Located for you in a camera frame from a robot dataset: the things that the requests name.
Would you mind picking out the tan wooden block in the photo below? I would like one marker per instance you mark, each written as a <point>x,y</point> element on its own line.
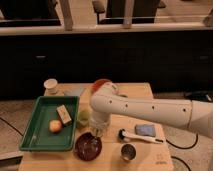
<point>64,115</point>

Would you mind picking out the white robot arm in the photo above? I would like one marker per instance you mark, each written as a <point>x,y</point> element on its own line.
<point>191,115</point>

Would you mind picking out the green plastic tray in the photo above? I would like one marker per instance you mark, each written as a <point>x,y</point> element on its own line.
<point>38,137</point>

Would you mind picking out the yellow onion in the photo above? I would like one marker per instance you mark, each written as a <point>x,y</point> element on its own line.
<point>55,126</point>

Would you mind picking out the black office chair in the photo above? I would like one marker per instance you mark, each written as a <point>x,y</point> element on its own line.
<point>127,11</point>

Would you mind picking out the small green cup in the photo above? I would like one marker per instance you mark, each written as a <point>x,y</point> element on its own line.
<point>83,117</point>

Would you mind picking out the orange bowl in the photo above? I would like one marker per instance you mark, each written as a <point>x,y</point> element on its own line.
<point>98,83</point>

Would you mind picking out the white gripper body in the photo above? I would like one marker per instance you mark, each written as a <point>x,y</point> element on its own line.
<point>99,120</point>

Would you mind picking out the grey cloth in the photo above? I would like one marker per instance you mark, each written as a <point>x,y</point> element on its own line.
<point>74,92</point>

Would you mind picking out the purple bowl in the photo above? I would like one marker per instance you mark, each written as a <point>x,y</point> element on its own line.
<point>88,147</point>

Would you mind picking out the white black dish brush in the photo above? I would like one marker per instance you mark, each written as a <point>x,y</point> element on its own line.
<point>123,134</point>

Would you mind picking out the metal cup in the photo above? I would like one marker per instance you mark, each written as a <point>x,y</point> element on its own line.
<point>128,152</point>

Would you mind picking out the white paper cup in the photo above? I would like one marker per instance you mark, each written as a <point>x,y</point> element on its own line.
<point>51,86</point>

